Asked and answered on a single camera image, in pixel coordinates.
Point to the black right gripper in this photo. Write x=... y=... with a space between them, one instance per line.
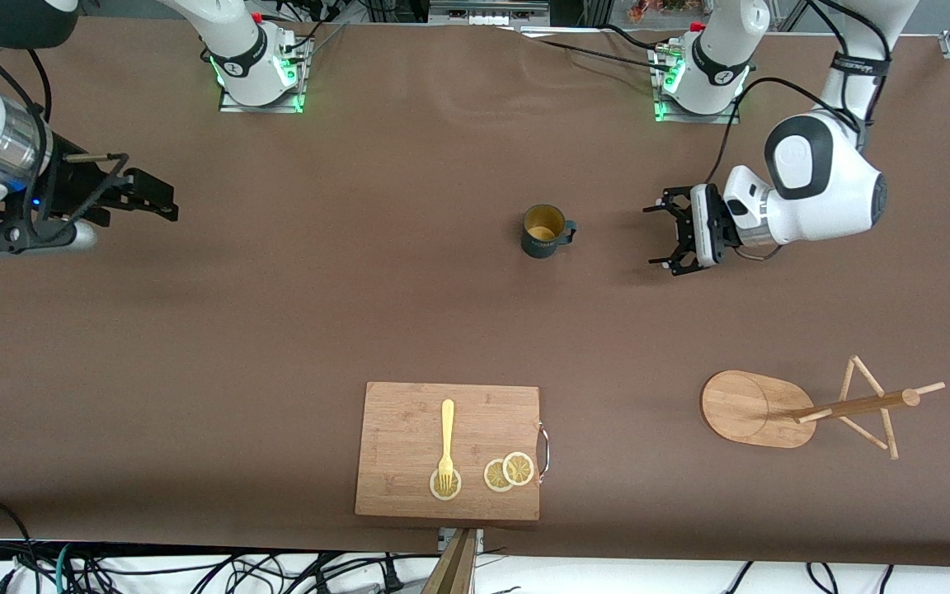
x=72 y=191

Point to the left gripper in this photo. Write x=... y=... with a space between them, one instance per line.
x=712 y=224

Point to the teal ribbed cup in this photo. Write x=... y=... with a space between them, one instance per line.
x=543 y=244

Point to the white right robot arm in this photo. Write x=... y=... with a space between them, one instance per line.
x=236 y=41

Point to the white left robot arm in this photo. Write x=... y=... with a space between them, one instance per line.
x=838 y=181

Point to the wooden cup rack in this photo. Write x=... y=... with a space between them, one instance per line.
x=747 y=408

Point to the brown table cover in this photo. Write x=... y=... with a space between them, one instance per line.
x=475 y=330

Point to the grey power strip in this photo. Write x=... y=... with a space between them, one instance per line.
x=487 y=15

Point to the lemon slice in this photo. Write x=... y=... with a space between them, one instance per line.
x=519 y=469
x=455 y=487
x=492 y=477

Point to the yellow plastic fork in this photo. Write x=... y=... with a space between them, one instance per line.
x=447 y=429

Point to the wooden cutting board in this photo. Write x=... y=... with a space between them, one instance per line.
x=401 y=445

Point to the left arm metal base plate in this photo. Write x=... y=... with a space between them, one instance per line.
x=731 y=117

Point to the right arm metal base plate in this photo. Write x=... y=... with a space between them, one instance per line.
x=232 y=106

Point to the small metal bracket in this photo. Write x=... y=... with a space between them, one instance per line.
x=479 y=540

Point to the wooden post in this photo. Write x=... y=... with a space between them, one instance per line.
x=454 y=569

